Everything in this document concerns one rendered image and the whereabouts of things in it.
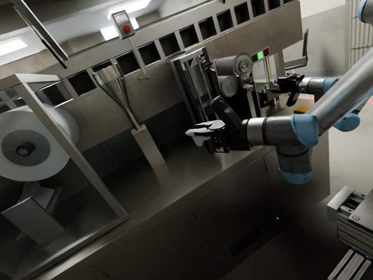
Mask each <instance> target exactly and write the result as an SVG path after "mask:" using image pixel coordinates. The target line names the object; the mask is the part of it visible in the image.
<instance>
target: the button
mask: <svg viewBox="0 0 373 280"><path fill-rule="evenodd" d="M310 108H311V107H310V106H300V107H299V108H297V109H295V110H294V113H295V114H304V113H306V112H307V111H308V110H309V109H310Z"/></svg>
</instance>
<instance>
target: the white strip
mask: <svg viewBox="0 0 373 280"><path fill-rule="evenodd" d="M181 57H183V56H181ZM181 57H178V58H174V59H171V60H169V61H166V62H165V64H170V67H171V69H172V72H173V75H174V77H175V79H176V82H177V84H178V87H179V89H180V92H181V94H182V96H183V99H184V102H185V104H186V107H187V109H188V112H189V114H190V117H191V119H192V121H193V124H194V125H196V124H197V122H196V120H195V117H194V115H193V112H192V110H191V107H190V104H189V102H188V99H187V97H186V94H185V92H184V89H183V86H182V84H181V81H180V79H179V76H178V74H177V71H176V69H175V66H174V63H173V61H174V60H176V59H179V58H181ZM182 68H183V70H185V67H184V63H182ZM199 113H200V116H201V118H202V121H203V123H204V122H205V120H204V118H203V115H202V113H201V112H199Z"/></svg>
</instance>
